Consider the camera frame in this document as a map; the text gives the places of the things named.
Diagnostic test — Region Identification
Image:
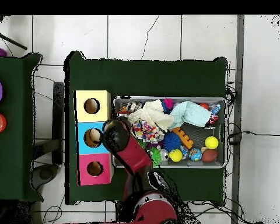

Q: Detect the white multicolour dotted cloth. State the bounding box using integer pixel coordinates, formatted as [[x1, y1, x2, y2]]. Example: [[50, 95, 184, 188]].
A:
[[149, 127, 166, 142], [132, 120, 152, 141]]

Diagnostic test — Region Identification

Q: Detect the cream waffle cloth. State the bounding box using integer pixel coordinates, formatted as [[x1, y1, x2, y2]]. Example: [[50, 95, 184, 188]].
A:
[[128, 99, 176, 132]]

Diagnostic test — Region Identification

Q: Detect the orange plastic grid tray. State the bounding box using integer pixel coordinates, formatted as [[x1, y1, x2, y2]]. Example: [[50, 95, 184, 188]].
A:
[[172, 127, 195, 149]]

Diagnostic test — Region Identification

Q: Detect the wooden box with three holes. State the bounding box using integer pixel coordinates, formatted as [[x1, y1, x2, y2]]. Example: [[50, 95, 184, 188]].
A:
[[73, 90, 114, 187]]

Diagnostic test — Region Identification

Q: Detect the blue spiky ball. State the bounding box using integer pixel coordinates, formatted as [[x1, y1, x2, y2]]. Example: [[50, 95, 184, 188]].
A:
[[162, 132, 182, 152]]

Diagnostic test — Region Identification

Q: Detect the dark green tablecloth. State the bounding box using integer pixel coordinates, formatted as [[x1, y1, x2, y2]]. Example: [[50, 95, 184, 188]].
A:
[[64, 50, 229, 206], [0, 52, 44, 202]]

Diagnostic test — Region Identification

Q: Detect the yellow ball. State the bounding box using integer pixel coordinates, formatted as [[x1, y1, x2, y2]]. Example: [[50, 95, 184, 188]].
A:
[[168, 149, 183, 163], [204, 135, 219, 149]]

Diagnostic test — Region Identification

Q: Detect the mint green cloth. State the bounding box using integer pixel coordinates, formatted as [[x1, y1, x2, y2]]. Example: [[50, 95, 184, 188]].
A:
[[169, 100, 212, 128]]

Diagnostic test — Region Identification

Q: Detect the blue globe print ball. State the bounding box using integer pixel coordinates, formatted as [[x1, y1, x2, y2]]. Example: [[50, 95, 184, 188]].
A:
[[188, 148, 203, 162]]

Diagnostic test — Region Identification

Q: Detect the brown toy football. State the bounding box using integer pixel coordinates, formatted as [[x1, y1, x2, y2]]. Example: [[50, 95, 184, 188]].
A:
[[201, 149, 219, 163]]

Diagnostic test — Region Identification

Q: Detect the grey rounded floor object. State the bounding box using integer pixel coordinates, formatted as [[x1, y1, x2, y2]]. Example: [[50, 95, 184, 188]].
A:
[[31, 163, 60, 190]]

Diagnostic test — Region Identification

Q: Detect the black tripod leg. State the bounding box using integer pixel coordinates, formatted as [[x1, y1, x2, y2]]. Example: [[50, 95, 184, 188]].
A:
[[0, 29, 28, 51]]

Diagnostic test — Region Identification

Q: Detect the silver wire mesh bin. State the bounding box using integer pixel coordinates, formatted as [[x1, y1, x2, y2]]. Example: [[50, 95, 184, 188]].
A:
[[111, 95, 228, 170]]

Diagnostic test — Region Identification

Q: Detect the black cable with plug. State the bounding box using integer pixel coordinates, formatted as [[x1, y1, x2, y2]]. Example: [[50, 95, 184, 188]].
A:
[[227, 122, 280, 145]]

